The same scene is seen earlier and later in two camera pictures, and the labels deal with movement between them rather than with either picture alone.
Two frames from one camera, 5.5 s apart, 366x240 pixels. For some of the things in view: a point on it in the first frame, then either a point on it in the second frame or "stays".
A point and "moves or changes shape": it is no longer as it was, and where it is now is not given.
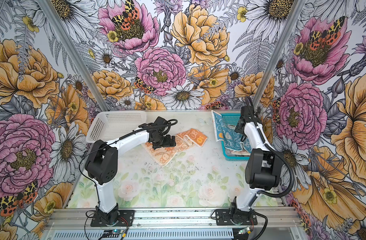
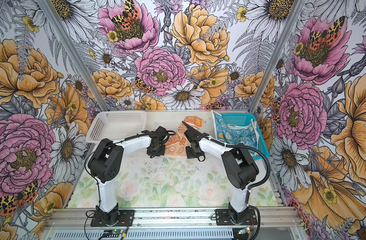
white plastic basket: [106, 126] stays
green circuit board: [117, 231] stays
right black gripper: [238, 129] → [189, 155]
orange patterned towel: [162, 155] moves or changes shape
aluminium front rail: [172, 218] stays
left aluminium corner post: [51, 11] stays
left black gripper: [167, 143] → [161, 152]
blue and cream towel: [226, 133] stays
